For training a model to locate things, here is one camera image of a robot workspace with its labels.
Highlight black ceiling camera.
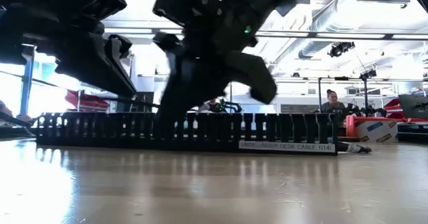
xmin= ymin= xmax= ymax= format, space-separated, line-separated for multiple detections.
xmin=327 ymin=41 xmax=356 ymax=58

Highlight person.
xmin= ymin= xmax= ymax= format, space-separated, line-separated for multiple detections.
xmin=199 ymin=98 xmax=223 ymax=114
xmin=320 ymin=89 xmax=349 ymax=137

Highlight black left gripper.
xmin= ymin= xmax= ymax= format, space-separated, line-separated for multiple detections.
xmin=19 ymin=13 xmax=137 ymax=100

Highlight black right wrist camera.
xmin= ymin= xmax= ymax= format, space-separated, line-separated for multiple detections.
xmin=152 ymin=0 xmax=223 ymax=27

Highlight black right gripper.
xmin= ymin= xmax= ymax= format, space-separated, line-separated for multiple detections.
xmin=153 ymin=19 xmax=278 ymax=121

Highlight dark monitor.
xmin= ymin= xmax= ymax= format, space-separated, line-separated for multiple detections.
xmin=398 ymin=94 xmax=428 ymax=120

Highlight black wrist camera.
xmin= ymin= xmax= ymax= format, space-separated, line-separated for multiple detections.
xmin=152 ymin=0 xmax=223 ymax=27
xmin=65 ymin=0 xmax=128 ymax=21

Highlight red bin with taped label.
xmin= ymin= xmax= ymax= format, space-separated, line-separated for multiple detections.
xmin=345 ymin=114 xmax=399 ymax=144

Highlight black slotted cable tray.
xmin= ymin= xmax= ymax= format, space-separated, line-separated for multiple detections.
xmin=35 ymin=111 xmax=339 ymax=156

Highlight black camera on pole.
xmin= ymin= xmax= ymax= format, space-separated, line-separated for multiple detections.
xmin=358 ymin=69 xmax=378 ymax=118

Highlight silver ventilation duct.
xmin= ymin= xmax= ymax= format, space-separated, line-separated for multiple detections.
xmin=297 ymin=0 xmax=412 ymax=60

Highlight black table edge frame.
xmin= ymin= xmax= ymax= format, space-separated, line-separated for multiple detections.
xmin=0 ymin=126 xmax=37 ymax=140

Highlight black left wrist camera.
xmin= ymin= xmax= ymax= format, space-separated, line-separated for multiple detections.
xmin=65 ymin=0 xmax=128 ymax=21

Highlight red shelf bins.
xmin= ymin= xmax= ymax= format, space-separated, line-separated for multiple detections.
xmin=65 ymin=90 xmax=111 ymax=113
xmin=383 ymin=98 xmax=402 ymax=118

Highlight blue window post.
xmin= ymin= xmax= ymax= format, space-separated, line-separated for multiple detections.
xmin=19 ymin=46 xmax=36 ymax=116

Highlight thin black background frame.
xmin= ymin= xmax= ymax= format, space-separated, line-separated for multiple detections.
xmin=317 ymin=76 xmax=365 ymax=114

